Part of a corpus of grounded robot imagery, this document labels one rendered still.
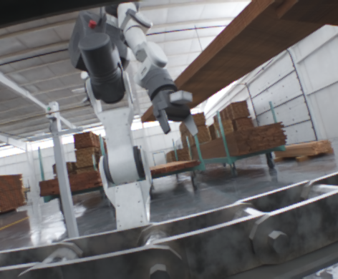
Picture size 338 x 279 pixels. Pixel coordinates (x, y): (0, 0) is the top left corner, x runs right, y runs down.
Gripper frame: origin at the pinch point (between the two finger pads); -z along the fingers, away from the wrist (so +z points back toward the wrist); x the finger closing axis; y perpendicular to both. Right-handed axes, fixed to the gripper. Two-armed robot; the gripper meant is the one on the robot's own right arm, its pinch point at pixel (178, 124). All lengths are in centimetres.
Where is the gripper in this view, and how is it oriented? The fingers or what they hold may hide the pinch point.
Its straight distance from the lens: 51.9
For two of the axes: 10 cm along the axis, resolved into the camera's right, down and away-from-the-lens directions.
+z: -3.6, -8.3, 4.3
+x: 7.5, 0.2, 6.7
